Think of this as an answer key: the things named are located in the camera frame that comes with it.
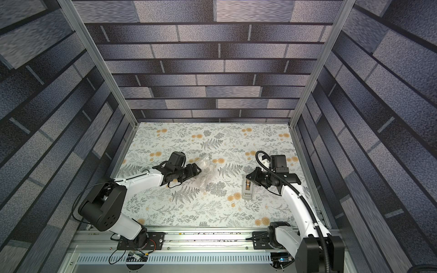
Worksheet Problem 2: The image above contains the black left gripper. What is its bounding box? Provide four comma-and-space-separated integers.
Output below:
175, 162, 204, 182

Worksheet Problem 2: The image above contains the clear bubble wrap sheet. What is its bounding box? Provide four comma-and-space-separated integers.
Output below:
192, 154, 217, 191

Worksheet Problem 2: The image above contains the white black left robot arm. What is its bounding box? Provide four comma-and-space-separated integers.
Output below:
77, 162, 202, 245

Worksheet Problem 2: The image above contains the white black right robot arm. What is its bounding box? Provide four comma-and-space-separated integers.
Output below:
246, 167, 345, 273

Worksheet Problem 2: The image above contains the grey tape dispenser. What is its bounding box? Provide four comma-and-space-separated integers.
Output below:
241, 176, 253, 200

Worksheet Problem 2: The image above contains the right green circuit board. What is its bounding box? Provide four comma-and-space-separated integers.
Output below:
270, 253, 295, 270

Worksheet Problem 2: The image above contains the green circuit board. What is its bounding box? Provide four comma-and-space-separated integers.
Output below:
270, 253, 295, 270
126, 251, 149, 262

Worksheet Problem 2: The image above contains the left green circuit board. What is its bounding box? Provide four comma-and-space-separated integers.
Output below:
126, 251, 149, 262

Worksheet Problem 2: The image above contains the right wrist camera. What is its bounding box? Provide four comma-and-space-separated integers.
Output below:
270, 155, 289, 174

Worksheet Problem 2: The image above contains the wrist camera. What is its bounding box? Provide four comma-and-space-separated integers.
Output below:
165, 152, 186, 171
270, 155, 289, 174

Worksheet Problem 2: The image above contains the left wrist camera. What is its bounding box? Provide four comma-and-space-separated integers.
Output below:
165, 152, 186, 171

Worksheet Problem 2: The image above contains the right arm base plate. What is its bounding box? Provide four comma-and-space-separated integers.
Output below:
251, 232, 273, 250

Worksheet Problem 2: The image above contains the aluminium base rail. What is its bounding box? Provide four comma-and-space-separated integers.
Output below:
67, 227, 287, 254

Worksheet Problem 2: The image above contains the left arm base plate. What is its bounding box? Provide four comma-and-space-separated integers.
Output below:
117, 232, 166, 251

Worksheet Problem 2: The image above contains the black corrugated cable conduit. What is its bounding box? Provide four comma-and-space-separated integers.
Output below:
255, 150, 332, 273

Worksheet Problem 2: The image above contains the white perforated cable tray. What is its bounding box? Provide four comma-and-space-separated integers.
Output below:
77, 253, 273, 265

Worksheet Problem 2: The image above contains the aluminium frame post left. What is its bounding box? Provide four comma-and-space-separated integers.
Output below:
57, 0, 139, 127

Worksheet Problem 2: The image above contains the aluminium frame post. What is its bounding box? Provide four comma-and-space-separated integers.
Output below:
288, 0, 356, 129
57, 0, 139, 127

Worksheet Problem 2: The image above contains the aluminium frame post right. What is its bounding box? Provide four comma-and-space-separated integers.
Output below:
288, 0, 356, 129

